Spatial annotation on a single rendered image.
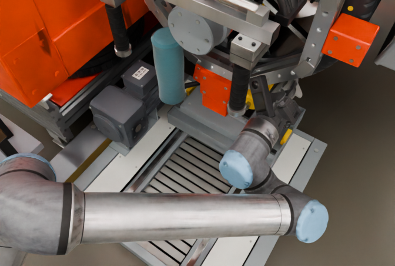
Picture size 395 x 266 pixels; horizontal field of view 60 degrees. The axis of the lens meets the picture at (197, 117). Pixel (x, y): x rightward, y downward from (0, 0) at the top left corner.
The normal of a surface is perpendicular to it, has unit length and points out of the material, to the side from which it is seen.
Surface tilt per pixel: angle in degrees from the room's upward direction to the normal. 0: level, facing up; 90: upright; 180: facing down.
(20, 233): 44
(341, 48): 90
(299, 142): 0
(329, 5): 90
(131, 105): 0
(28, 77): 90
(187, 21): 90
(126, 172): 0
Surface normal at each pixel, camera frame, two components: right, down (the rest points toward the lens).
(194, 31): -0.56, 0.67
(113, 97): 0.00, -0.58
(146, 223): 0.40, 0.06
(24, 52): 0.83, 0.45
